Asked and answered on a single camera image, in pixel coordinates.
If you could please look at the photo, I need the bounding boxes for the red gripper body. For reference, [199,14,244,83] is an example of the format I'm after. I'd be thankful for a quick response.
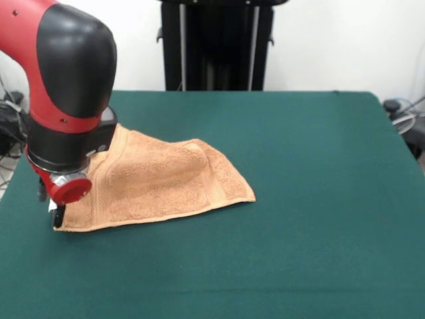
[24,146,93,207]

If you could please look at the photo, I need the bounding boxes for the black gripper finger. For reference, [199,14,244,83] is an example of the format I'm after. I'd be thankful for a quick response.
[52,204,66,230]
[37,177,48,203]

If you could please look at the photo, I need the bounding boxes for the orange terry towel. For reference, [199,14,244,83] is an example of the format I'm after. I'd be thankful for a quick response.
[47,123,257,233]

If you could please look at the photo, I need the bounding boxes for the dark green table cloth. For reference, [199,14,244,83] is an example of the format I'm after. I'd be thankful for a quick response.
[0,90,425,319]

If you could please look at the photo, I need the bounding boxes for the black cable tangle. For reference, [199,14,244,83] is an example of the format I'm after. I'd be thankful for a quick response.
[0,99,34,160]

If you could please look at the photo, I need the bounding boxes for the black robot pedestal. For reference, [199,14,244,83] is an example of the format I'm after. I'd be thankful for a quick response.
[155,0,276,92]

